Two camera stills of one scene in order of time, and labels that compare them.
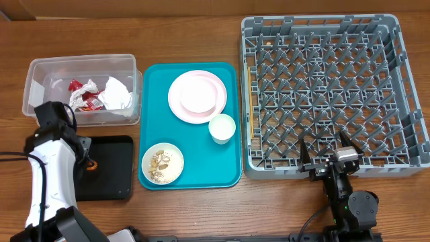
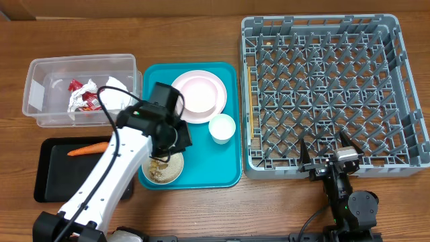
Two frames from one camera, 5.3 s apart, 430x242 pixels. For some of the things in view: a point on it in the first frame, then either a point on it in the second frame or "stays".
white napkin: x=116 y=97 stays
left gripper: x=87 y=142 -> x=185 y=139
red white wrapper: x=77 y=101 stays
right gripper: x=318 y=169 stays
